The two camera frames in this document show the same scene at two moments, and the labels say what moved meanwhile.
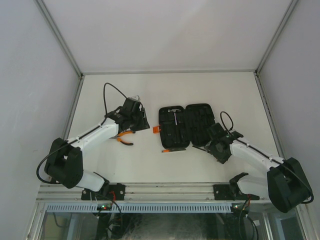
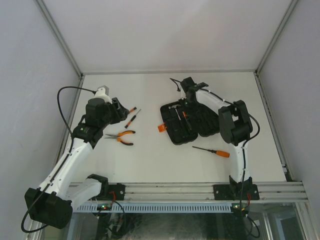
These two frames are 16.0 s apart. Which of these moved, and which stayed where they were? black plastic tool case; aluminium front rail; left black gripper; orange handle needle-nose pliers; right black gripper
Moved: black plastic tool case; right black gripper; left black gripper
Stayed: aluminium front rail; orange handle needle-nose pliers
